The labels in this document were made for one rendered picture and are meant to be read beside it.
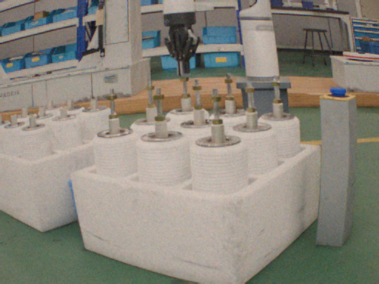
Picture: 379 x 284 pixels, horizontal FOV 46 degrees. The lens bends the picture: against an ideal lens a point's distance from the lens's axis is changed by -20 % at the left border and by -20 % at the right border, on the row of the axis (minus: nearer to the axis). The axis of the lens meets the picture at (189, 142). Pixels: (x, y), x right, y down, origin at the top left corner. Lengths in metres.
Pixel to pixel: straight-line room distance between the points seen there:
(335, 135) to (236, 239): 0.28
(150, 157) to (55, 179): 0.38
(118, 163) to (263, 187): 0.29
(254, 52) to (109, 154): 0.51
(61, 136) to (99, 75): 1.70
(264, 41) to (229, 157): 0.54
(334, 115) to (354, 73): 1.96
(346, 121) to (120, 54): 2.20
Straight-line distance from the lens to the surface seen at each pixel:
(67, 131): 1.30
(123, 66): 2.94
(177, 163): 0.94
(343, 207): 1.00
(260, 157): 0.97
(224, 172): 0.87
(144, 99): 2.85
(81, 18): 5.80
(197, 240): 0.89
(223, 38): 5.51
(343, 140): 0.96
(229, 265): 0.87
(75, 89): 3.04
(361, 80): 2.93
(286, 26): 9.21
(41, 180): 1.22
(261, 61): 1.34
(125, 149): 1.01
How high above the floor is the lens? 0.45
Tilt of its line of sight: 12 degrees down
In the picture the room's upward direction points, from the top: 4 degrees counter-clockwise
